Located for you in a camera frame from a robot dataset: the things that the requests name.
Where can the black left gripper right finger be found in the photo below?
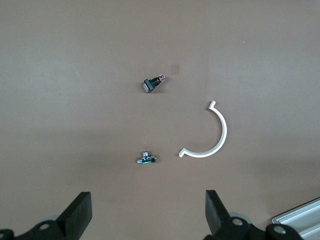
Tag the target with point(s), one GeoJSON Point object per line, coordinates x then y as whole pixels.
{"type": "Point", "coordinates": [215, 212]}

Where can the white semicircular plastic clamp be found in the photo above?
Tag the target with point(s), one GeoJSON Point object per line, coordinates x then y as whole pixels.
{"type": "Point", "coordinates": [223, 130]}

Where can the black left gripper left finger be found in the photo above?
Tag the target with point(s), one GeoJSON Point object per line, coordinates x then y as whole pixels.
{"type": "Point", "coordinates": [75, 215]}

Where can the white drawer cabinet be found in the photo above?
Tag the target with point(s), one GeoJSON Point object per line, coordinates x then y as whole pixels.
{"type": "Point", "coordinates": [300, 217]}

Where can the chrome metal fitting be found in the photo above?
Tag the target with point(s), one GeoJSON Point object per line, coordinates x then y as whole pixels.
{"type": "Point", "coordinates": [146, 160]}

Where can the black square push switch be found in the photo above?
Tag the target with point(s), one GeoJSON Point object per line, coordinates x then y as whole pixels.
{"type": "Point", "coordinates": [150, 85]}

